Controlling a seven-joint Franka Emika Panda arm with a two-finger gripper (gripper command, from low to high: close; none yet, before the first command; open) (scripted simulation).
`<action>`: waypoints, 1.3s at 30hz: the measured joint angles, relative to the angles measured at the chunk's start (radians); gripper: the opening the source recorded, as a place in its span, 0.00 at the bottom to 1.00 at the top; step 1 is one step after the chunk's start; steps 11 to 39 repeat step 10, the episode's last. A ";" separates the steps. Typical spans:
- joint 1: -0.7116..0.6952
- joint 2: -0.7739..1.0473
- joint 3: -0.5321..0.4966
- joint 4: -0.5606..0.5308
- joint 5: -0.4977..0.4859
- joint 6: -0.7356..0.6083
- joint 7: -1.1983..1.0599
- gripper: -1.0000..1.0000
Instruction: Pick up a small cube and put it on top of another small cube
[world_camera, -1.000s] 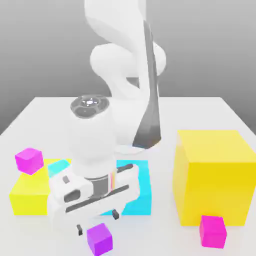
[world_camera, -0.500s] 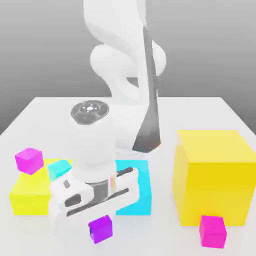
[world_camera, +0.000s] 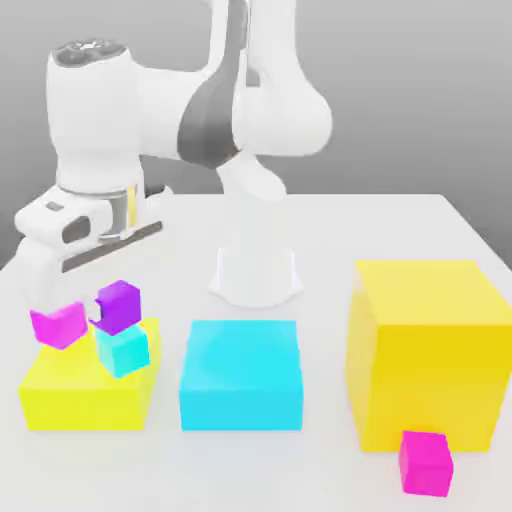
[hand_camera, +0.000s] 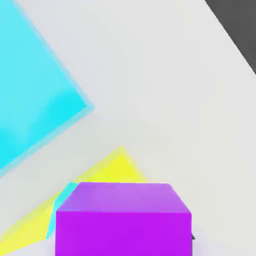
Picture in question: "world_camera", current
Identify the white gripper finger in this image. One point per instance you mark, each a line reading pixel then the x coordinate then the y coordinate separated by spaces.
pixel 96 311

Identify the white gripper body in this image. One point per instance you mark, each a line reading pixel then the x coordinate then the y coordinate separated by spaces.
pixel 44 272

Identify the small magenta cube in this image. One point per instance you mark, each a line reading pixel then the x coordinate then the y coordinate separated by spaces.
pixel 60 330

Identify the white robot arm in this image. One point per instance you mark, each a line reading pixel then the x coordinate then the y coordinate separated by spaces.
pixel 100 120

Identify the small purple cube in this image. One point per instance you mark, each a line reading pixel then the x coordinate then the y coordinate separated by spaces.
pixel 120 308

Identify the small cyan cube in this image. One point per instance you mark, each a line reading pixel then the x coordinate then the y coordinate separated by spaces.
pixel 124 352

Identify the small pink cube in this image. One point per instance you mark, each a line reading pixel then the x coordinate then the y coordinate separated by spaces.
pixel 426 464

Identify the large lime yellow box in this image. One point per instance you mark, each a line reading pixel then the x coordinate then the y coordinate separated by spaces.
pixel 80 396

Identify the large cyan box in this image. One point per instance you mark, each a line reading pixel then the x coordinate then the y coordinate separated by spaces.
pixel 240 372

